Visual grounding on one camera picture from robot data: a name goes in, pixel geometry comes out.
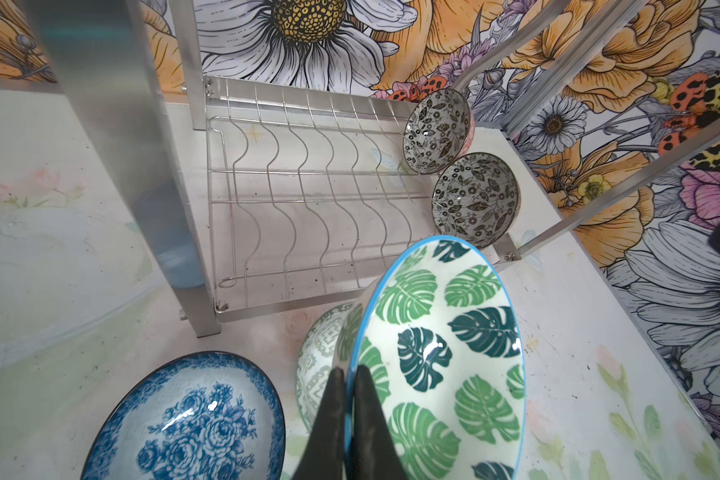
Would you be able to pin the black white floral bowl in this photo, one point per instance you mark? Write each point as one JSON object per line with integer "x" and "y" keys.
{"x": 476, "y": 198}
{"x": 439, "y": 130}

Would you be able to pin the pale green geometric bowl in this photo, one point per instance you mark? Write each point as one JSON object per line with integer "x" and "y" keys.
{"x": 315, "y": 361}

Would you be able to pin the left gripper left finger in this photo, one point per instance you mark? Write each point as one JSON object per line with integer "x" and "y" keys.
{"x": 323, "y": 457}

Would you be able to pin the blue rose pattern bowl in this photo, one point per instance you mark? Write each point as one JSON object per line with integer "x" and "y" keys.
{"x": 206, "y": 415}

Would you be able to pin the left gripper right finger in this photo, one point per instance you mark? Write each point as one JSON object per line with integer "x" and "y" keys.
{"x": 373, "y": 454}

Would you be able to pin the green leaf pattern bowl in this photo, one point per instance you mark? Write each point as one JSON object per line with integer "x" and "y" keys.
{"x": 440, "y": 338}

